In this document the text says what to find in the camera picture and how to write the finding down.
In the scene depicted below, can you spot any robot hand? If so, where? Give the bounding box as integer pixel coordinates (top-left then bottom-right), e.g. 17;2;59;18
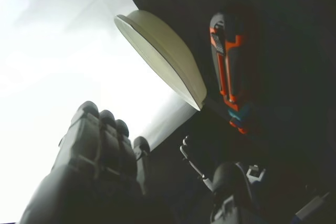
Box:
19;100;332;224

